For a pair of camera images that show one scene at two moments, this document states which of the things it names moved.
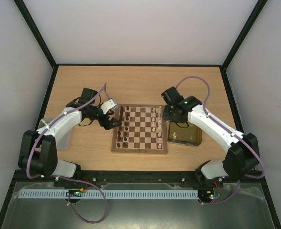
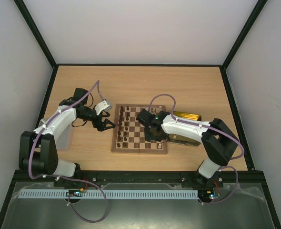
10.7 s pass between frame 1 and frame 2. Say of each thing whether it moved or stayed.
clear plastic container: stayed
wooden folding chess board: stayed
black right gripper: moved
